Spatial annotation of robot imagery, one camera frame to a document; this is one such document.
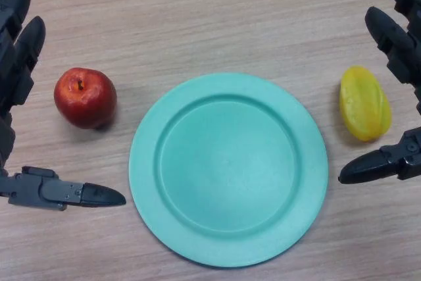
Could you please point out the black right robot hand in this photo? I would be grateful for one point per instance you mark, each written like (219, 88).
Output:
(399, 40)

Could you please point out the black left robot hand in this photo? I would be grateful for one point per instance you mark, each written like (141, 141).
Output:
(19, 64)

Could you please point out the red apple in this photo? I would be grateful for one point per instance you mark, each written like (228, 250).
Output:
(86, 98)

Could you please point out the green round plate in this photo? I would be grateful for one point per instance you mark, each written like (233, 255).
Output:
(228, 170)

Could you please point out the yellow starfruit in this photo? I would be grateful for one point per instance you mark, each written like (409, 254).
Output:
(364, 103)

